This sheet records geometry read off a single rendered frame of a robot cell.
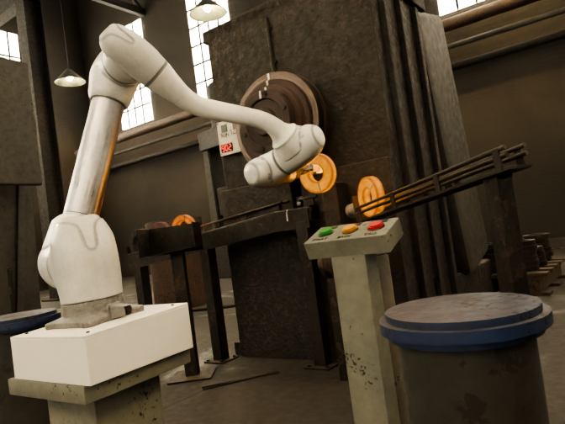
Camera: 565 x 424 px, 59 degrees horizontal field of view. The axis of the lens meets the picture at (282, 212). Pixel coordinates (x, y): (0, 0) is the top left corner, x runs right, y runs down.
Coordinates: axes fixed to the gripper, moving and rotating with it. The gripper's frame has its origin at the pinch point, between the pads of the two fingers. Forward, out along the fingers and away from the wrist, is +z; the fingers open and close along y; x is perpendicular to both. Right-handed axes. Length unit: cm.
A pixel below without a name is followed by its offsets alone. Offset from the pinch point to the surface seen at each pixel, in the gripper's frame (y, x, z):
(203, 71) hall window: -616, 300, 641
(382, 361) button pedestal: 43, -55, -55
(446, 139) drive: 19, 10, 110
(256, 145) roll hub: -36.8, 17.2, 12.6
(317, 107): -7.5, 27.8, 21.6
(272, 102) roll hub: -25.2, 34.0, 14.5
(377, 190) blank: 23.9, -12.1, 0.2
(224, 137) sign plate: -74, 29, 35
